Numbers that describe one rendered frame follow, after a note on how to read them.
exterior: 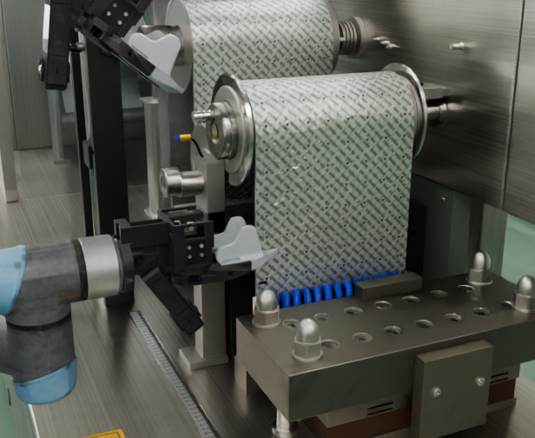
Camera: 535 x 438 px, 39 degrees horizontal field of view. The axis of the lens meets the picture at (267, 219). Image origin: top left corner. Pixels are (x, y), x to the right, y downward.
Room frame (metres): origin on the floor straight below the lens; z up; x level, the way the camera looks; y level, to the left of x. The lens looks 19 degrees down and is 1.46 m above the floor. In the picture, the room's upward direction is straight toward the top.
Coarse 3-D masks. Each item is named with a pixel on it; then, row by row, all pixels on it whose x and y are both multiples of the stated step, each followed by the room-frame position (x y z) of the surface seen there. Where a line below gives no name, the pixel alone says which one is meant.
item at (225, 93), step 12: (216, 96) 1.02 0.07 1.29; (228, 96) 0.98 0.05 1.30; (240, 108) 0.94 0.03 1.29; (240, 120) 0.94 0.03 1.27; (252, 120) 0.94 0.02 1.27; (240, 132) 0.94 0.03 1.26; (240, 144) 0.94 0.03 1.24; (240, 156) 0.94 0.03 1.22; (228, 168) 0.98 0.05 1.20; (252, 168) 0.96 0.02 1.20
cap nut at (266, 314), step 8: (264, 296) 0.86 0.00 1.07; (272, 296) 0.86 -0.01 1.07; (256, 304) 0.86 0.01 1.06; (264, 304) 0.85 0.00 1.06; (272, 304) 0.85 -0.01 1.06; (256, 312) 0.86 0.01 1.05; (264, 312) 0.85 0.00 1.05; (272, 312) 0.85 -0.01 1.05; (256, 320) 0.86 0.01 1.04; (264, 320) 0.85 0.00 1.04; (272, 320) 0.85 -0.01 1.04; (280, 320) 0.86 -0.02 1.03
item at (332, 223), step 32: (384, 160) 1.01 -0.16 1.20; (256, 192) 0.93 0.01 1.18; (288, 192) 0.95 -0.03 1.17; (320, 192) 0.97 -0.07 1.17; (352, 192) 0.99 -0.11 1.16; (384, 192) 1.01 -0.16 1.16; (256, 224) 0.93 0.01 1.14; (288, 224) 0.95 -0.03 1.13; (320, 224) 0.97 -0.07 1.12; (352, 224) 0.99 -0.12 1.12; (384, 224) 1.01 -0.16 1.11; (288, 256) 0.95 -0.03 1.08; (320, 256) 0.97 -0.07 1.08; (352, 256) 0.99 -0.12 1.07; (384, 256) 1.01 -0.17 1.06; (256, 288) 0.93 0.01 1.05; (288, 288) 0.95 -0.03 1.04; (320, 288) 0.97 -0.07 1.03
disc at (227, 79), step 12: (216, 84) 1.02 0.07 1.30; (228, 84) 0.98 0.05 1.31; (240, 84) 0.95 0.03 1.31; (240, 96) 0.95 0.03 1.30; (252, 132) 0.92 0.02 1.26; (252, 144) 0.92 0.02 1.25; (252, 156) 0.92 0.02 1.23; (240, 168) 0.95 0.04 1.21; (228, 180) 0.99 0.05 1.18; (240, 180) 0.95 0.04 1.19
